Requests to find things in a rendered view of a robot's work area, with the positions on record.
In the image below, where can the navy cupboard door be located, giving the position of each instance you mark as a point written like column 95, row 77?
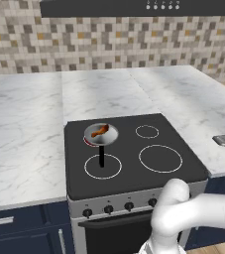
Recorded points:
column 24, row 243

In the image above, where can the black stove knob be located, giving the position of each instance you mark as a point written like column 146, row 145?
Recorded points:
column 108, row 209
column 152, row 202
column 129, row 206
column 87, row 213

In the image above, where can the grey spatula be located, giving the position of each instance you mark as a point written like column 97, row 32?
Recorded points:
column 222, row 139

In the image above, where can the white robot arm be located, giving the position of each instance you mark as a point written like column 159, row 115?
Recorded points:
column 180, row 211

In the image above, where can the dark range hood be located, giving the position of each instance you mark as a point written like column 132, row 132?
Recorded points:
column 117, row 8

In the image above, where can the brown chicken piece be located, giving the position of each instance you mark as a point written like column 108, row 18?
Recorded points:
column 99, row 131

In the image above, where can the navy drawer front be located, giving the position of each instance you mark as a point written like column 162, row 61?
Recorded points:
column 24, row 215

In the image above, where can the navy cupboard run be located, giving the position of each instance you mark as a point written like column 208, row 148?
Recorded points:
column 221, row 185

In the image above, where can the black oven door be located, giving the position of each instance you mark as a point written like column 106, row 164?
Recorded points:
column 117, row 239

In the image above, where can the black hob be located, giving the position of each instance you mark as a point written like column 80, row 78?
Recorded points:
column 134, row 155

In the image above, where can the silver stove body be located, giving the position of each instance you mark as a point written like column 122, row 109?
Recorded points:
column 117, row 200

